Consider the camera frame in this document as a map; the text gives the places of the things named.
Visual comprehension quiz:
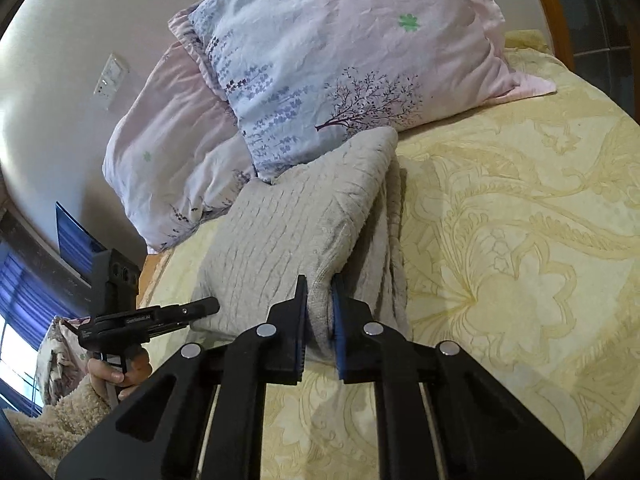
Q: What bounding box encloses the beige cable-knit sweater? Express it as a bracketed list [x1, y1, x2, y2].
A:
[191, 127, 410, 362]

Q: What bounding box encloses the beige fleece sleeve forearm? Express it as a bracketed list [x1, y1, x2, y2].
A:
[2, 376, 111, 478]

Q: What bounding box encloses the person's left hand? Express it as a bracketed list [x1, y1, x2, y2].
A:
[87, 348, 153, 402]

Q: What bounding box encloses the floral fabric by window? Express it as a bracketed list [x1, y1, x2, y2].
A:
[35, 316, 91, 405]

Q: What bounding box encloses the blue window curtain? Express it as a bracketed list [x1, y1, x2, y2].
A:
[1, 207, 90, 415]

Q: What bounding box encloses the pink floral pillow left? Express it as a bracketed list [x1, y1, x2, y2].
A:
[102, 10, 255, 254]

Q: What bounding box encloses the pink floral pillow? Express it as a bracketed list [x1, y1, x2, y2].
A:
[184, 0, 555, 181]
[102, 10, 255, 254]

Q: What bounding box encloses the yellow patterned bed sheet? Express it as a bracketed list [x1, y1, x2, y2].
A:
[139, 29, 640, 480]

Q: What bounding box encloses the pink floral pillow right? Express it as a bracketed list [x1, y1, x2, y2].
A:
[184, 0, 555, 181]

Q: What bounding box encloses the white wall switch plate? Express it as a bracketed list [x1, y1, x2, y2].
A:
[93, 53, 129, 110]

